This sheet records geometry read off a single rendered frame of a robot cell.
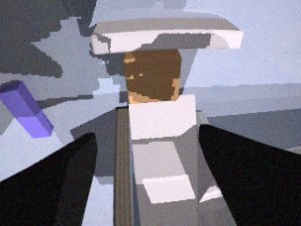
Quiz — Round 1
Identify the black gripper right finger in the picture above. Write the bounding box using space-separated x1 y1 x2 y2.
198 124 301 226

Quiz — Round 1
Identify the purple rectangular block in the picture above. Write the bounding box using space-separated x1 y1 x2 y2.
0 81 54 138

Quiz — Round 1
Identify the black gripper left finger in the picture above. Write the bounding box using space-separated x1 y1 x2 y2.
0 133 98 226

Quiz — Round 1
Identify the brown block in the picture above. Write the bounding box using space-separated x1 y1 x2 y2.
123 50 181 104

